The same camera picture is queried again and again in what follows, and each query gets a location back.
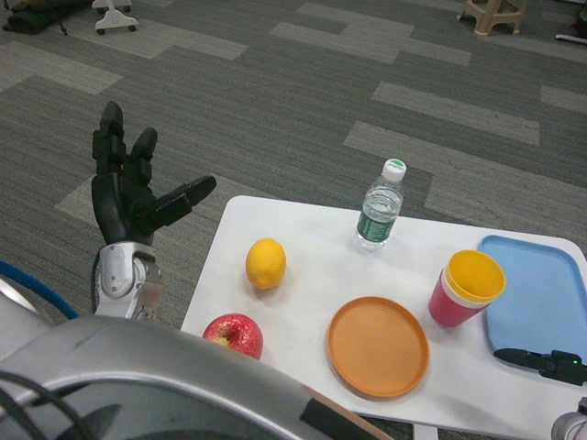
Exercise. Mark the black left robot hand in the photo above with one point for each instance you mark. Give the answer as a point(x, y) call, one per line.
point(119, 201)

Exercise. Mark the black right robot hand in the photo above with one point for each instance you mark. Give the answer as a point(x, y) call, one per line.
point(555, 364)

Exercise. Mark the yellow lemon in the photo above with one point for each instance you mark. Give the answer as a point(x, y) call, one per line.
point(266, 263)

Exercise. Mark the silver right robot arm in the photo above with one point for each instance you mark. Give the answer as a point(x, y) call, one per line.
point(571, 424)

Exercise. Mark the blue plastic tray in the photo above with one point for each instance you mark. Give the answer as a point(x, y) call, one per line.
point(536, 293)

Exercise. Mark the white plastic cup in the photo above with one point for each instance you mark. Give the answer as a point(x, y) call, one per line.
point(464, 303)

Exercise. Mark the yellow plastic cup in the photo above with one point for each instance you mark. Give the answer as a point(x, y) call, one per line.
point(477, 277)

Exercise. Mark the pink plastic cup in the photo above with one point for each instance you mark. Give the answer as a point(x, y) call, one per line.
point(445, 307)

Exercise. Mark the white table leg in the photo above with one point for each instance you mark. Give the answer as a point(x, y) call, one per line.
point(425, 433)

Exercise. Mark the silver robot chest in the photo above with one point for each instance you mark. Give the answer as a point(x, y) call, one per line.
point(160, 366)

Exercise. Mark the red apple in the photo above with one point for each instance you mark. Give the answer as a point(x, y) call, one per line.
point(236, 334)

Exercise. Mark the orange round plate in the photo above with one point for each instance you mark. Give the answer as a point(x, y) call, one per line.
point(378, 348)

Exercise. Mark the white caster base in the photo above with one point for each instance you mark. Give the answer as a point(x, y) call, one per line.
point(114, 20)

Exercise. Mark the dark bundle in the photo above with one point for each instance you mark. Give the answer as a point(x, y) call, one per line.
point(32, 20)

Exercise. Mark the clear plastic water bottle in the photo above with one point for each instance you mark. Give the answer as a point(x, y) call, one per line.
point(378, 215)

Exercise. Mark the beige plastic stool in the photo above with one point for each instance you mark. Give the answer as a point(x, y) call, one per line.
point(493, 20)

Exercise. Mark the white desk frame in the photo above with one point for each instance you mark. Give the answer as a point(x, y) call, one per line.
point(573, 38)

